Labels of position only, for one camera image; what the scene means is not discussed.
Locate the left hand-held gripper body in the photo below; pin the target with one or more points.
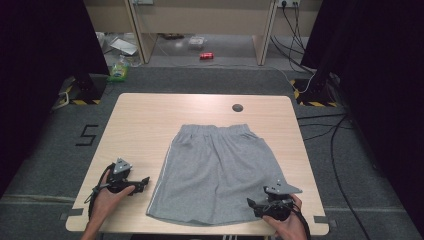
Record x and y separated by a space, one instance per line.
119 180

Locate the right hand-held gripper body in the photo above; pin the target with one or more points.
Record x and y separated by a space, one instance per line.
278 200

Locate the grey shorts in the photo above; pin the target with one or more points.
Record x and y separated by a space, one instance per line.
213 173

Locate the person's left hand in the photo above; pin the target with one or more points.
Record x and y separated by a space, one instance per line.
108 201

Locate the person's right hand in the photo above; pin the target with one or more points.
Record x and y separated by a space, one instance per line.
288 228

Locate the black stand base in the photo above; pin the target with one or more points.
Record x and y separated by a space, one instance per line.
87 89
315 93

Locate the dark round table grommet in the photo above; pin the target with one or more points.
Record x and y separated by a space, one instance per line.
237 107

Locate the green packet on floor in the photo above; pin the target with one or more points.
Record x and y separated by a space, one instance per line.
118 70

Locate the white plastic bag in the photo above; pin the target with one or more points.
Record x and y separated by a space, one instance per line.
123 46

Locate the red drink can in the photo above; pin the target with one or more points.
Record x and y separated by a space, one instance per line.
206 55

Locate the black curtain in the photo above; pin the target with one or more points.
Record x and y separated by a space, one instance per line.
383 83
36 66

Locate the clear plastic box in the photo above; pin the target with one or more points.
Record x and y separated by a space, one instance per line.
196 42

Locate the white wall socket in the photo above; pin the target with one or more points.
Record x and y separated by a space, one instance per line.
288 3

